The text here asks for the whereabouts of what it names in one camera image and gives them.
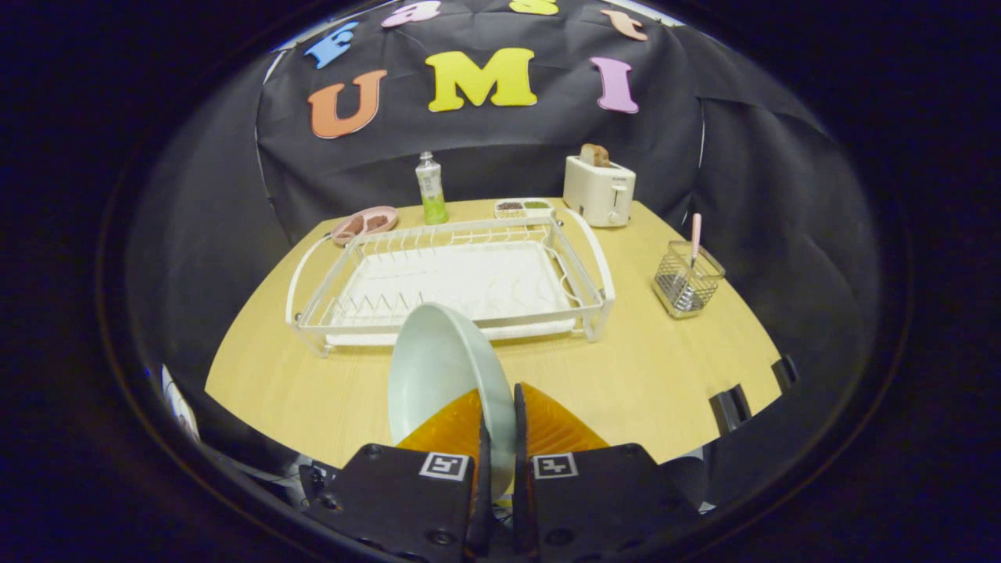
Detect green dish soap bottle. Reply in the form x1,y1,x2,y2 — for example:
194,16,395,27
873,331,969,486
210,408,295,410
415,151,450,226

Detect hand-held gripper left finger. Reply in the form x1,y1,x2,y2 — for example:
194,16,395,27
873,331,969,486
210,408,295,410
300,389,493,563

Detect pink plate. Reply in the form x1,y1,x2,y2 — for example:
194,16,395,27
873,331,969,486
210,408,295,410
330,206,400,248

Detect small white divided dish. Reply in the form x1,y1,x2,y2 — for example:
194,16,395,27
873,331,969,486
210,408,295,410
493,198,555,221

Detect white wire dish rack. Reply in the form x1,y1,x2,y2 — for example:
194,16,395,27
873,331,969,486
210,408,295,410
285,209,616,358

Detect light green plate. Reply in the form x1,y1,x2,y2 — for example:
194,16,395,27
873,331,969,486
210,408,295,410
387,303,517,501

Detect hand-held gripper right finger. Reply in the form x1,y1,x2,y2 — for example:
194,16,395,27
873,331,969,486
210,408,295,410
512,382,705,563

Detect white toaster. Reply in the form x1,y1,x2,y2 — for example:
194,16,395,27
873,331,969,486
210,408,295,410
562,155,637,228

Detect pink handled metal spoon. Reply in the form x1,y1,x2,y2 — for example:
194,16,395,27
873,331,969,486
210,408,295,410
687,213,703,294

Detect metal wire basket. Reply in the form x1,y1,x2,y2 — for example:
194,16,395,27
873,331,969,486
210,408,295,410
651,241,727,320

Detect black backdrop cloth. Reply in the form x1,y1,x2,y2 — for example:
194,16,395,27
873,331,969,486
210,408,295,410
129,0,884,407

